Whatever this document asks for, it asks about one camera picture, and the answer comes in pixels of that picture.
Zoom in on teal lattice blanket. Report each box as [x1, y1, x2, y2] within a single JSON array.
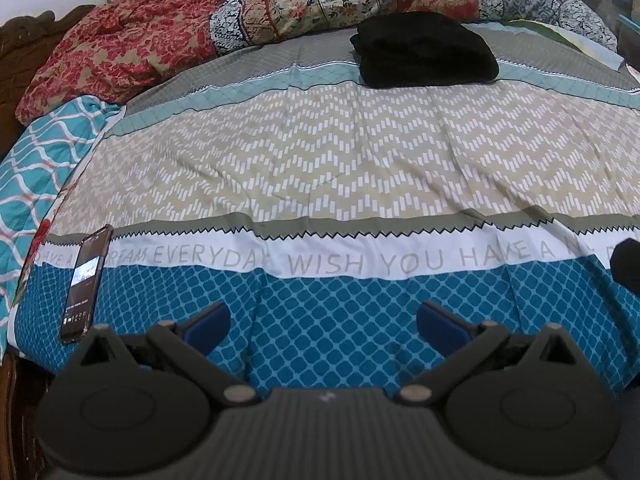
[[0, 95, 127, 342]]

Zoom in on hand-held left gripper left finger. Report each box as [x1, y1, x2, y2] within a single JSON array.
[[78, 302, 261, 408]]

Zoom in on dark cloth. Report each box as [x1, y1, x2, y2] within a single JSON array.
[[611, 238, 640, 287]]

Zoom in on black pants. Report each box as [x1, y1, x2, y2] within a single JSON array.
[[350, 11, 500, 90]]

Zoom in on patterned striped bed sheet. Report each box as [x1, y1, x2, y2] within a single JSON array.
[[7, 21, 640, 402]]

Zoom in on black smartphone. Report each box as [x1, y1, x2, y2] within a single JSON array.
[[59, 224, 115, 345]]

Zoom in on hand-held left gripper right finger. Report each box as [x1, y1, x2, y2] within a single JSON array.
[[396, 301, 577, 407]]

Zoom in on wooden bed frame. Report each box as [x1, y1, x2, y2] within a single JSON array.
[[0, 5, 98, 480]]

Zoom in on floral patchwork quilt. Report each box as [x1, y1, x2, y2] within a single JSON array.
[[15, 0, 622, 126]]

